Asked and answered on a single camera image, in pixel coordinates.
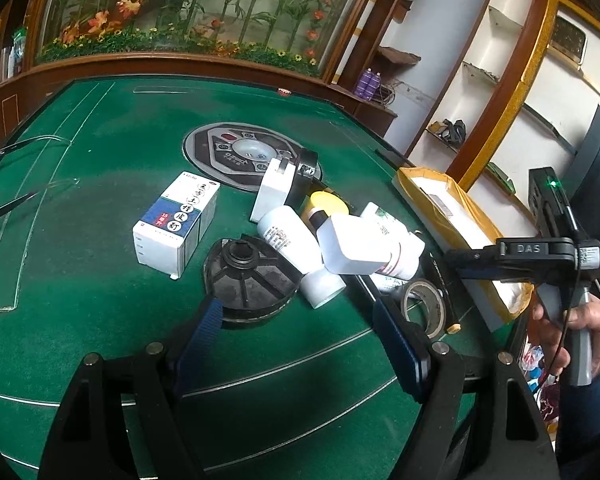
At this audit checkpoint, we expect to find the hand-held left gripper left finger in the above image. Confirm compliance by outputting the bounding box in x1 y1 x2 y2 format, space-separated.
37 295 226 480

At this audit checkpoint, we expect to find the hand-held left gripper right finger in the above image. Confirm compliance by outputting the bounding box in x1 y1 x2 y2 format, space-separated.
372 297 561 480

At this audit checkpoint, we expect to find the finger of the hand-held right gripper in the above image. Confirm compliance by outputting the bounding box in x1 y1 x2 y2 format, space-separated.
442 246 536 283

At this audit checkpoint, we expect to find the yellow cardboard box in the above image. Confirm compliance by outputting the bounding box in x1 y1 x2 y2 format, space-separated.
392 165 536 332

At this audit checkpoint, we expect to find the white bottle red label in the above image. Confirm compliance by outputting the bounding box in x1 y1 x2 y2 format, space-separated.
380 232 426 281

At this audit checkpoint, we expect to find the black round filter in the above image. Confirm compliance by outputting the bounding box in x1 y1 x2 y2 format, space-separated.
201 234 301 330

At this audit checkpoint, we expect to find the white square bottle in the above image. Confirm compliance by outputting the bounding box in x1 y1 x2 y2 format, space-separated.
316 213 398 276

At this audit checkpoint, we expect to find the blue and white medicine box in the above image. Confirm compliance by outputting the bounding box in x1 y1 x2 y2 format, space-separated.
132 171 222 281

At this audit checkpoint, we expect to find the white plastic bottle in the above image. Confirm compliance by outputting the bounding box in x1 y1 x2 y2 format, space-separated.
256 205 347 309

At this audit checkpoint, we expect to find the yellow tape roll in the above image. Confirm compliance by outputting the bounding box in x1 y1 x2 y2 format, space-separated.
300 191 348 221

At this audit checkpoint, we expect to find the black tape roll red core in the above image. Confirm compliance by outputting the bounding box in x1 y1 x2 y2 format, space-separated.
282 150 323 209

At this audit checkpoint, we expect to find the person's right forearm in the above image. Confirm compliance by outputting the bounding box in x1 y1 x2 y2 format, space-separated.
555 352 600 480

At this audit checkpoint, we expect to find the black tape roll grey core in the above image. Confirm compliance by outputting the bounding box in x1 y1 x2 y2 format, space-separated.
400 278 448 341

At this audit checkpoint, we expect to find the green tray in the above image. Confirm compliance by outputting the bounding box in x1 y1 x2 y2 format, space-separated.
490 165 518 193

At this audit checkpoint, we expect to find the white bottle green print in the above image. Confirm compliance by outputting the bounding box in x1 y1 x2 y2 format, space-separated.
360 202 421 295

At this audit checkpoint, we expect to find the black item on shelf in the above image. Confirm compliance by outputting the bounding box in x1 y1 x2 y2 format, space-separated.
427 119 468 146

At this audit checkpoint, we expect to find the white charger plug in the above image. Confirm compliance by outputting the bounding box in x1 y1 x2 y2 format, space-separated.
250 156 297 225

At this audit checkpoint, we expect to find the round table centre console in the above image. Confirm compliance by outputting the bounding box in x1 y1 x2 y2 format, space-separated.
182 121 326 192

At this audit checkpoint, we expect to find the gold framed plaque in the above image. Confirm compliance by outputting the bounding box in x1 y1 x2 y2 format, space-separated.
550 14 588 66

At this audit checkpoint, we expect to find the white rolled paper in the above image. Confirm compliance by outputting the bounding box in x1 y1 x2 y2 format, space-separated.
330 0 381 86

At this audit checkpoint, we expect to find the artificial flower display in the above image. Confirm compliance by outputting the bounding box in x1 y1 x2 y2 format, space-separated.
35 0 376 78

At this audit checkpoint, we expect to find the green and white bottle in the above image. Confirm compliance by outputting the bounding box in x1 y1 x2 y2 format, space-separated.
7 27 28 78

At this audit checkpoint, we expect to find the bundle of cables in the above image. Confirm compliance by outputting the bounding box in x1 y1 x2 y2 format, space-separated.
377 82 401 108

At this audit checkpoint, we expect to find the white wall shelf unit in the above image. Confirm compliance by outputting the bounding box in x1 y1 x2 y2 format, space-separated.
410 0 551 176

